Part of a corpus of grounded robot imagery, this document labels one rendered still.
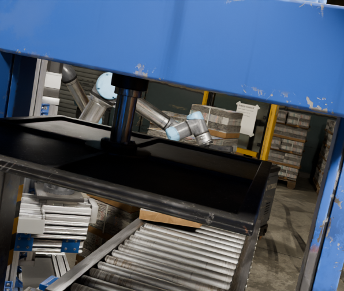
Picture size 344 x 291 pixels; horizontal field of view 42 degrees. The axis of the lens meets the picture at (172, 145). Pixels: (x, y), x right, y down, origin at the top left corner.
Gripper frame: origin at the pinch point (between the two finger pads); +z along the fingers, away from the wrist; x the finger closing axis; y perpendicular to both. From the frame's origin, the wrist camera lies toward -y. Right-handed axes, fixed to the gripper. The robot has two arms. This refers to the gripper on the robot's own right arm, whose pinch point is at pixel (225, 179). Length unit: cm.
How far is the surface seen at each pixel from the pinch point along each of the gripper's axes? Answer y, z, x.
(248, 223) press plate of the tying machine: -34, -13, 162
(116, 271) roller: 31, 7, 75
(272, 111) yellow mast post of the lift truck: -21, -19, -205
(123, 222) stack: 80, 8, -48
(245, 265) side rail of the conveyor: -2.5, 29.8, 39.1
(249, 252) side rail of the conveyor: -2.4, 30.0, 22.4
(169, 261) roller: 20, 15, 55
